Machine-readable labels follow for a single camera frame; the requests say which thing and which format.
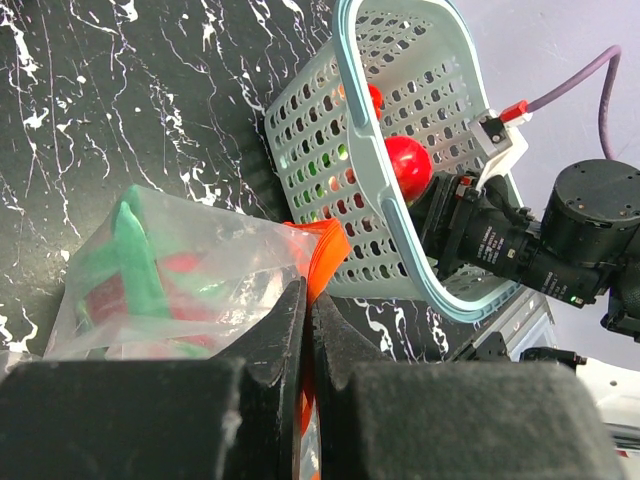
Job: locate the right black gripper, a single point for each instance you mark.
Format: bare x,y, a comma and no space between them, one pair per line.
460,223

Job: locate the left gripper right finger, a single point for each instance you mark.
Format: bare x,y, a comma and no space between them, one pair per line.
382,419

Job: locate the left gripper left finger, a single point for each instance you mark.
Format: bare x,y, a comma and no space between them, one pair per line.
150,420

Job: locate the red apple toy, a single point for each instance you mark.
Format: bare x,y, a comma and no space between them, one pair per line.
412,165

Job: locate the red green dragon fruit toy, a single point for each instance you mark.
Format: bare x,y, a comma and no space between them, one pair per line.
148,296

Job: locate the clear orange zip top bag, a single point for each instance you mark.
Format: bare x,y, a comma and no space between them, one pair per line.
256,258

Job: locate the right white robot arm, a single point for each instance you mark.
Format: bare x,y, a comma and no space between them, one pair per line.
586,244

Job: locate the light blue plastic basket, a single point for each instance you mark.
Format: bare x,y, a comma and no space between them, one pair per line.
389,68

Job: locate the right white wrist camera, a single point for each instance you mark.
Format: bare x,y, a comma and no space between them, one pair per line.
500,139

